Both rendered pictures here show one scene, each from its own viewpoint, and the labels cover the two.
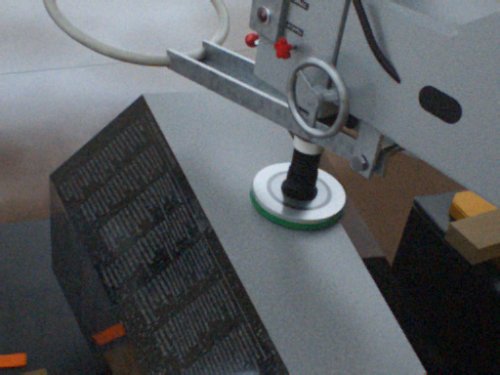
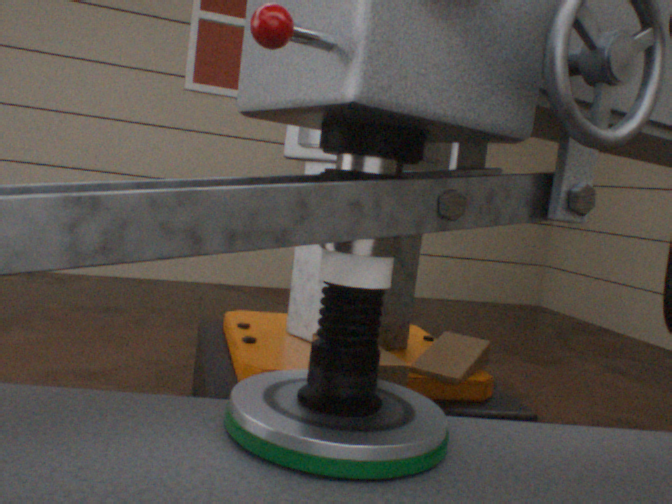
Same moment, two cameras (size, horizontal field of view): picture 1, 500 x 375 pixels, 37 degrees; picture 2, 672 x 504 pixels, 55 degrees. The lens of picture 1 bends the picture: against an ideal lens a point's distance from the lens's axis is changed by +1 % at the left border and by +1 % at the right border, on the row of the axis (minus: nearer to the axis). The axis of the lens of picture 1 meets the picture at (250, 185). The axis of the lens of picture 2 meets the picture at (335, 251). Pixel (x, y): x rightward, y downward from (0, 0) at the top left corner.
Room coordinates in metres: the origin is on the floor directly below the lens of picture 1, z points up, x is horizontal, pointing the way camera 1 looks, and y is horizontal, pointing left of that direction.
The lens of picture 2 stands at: (1.24, 0.50, 1.10)
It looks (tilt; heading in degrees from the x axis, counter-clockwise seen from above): 5 degrees down; 283
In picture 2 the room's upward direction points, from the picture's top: 7 degrees clockwise
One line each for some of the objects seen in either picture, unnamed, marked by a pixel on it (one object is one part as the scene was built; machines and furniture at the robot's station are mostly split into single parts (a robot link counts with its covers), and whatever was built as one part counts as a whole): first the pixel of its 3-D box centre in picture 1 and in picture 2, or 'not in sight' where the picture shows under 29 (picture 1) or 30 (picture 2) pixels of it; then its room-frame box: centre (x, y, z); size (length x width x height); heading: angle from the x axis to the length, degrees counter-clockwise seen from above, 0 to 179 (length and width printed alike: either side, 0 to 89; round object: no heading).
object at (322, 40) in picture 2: (259, 44); (298, 33); (1.40, 0.03, 1.21); 0.08 x 0.03 x 0.03; 46
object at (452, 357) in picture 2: not in sight; (451, 355); (1.28, -0.76, 0.80); 0.20 x 0.10 x 0.05; 76
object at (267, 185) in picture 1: (299, 191); (338, 407); (1.36, -0.11, 0.89); 0.21 x 0.21 x 0.01
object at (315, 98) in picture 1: (330, 94); (573, 63); (1.19, -0.11, 1.23); 0.15 x 0.10 x 0.15; 46
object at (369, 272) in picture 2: (310, 139); (356, 264); (1.36, -0.11, 1.03); 0.07 x 0.07 x 0.04
